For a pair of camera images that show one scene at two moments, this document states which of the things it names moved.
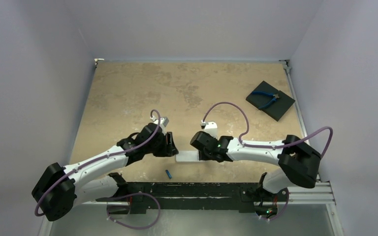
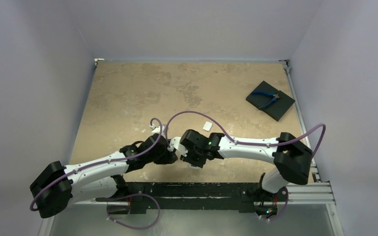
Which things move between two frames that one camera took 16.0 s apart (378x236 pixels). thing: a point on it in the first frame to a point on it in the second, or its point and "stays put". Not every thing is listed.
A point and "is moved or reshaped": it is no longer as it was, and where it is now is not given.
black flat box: (276, 109) stays put
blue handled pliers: (275, 96) stays put
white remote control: (188, 156) is moved or reshaped
